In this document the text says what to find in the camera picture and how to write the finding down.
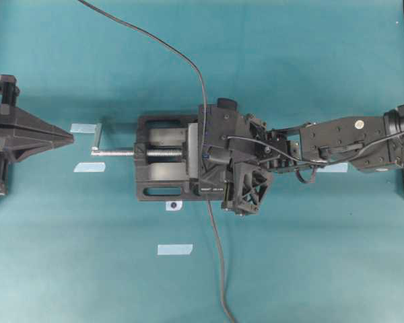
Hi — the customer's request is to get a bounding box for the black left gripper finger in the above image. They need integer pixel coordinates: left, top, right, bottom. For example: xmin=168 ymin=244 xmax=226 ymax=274
xmin=0 ymin=137 xmax=73 ymax=162
xmin=0 ymin=104 xmax=73 ymax=139

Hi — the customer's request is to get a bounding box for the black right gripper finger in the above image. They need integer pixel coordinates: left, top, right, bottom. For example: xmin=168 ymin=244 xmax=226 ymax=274
xmin=199 ymin=147 xmax=232 ymax=184
xmin=203 ymin=104 xmax=249 ymax=151

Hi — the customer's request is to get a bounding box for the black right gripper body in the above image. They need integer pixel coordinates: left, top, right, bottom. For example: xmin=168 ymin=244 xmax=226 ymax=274
xmin=222 ymin=114 xmax=301 ymax=216

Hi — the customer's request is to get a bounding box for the black USB cable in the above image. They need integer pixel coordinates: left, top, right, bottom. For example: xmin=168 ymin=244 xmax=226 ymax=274
xmin=76 ymin=0 xmax=210 ymax=159

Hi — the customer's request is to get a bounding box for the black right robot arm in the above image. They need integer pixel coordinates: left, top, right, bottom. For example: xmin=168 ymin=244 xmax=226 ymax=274
xmin=198 ymin=98 xmax=404 ymax=215

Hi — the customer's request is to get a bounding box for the black multiport USB hub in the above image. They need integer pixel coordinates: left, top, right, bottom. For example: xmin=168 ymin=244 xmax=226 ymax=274
xmin=198 ymin=105 xmax=226 ymax=201

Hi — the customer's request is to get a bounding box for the black bench vise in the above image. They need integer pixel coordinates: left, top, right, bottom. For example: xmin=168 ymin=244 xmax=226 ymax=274
xmin=91 ymin=114 xmax=224 ymax=202

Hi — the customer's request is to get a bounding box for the blue tape near crank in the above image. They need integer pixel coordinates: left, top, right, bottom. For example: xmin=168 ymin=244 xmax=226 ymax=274
xmin=70 ymin=123 xmax=97 ymax=134

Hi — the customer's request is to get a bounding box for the tape with black dot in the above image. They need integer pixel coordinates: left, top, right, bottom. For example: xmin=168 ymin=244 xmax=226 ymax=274
xmin=165 ymin=201 xmax=182 ymax=211

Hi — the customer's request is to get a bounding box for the blue tape left lower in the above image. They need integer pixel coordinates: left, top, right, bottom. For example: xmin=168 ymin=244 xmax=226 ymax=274
xmin=73 ymin=162 xmax=106 ymax=173

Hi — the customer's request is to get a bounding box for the blue tape right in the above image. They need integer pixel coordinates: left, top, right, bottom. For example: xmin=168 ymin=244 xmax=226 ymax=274
xmin=317 ymin=163 xmax=348 ymax=173

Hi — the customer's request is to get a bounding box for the blue tape bottom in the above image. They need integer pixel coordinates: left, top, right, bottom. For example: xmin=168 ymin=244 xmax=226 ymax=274
xmin=157 ymin=244 xmax=193 ymax=256

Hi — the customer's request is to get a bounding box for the black camera cable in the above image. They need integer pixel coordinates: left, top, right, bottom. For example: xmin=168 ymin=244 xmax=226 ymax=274
xmin=227 ymin=134 xmax=388 ymax=185

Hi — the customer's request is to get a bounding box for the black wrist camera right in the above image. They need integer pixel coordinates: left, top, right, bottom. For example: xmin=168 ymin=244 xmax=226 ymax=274
xmin=217 ymin=98 xmax=238 ymax=111

